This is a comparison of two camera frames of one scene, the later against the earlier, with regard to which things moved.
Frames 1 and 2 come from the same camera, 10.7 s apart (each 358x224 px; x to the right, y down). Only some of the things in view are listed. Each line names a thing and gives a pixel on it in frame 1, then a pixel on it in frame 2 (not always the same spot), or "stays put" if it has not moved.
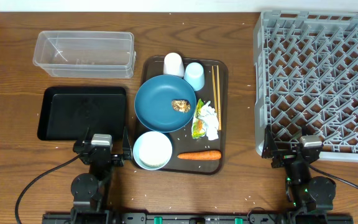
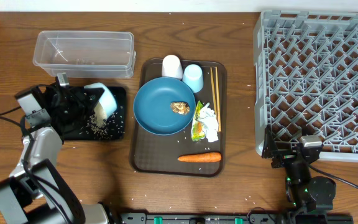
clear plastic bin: (86, 54) stays put
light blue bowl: (152, 150) to (107, 102)
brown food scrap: (181, 105) stays put
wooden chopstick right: (219, 98) stays put
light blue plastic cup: (194, 76) stays put
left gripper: (119, 162) to (79, 99)
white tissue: (209, 116) stays put
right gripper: (271, 150) stays put
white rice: (155, 149) to (97, 124)
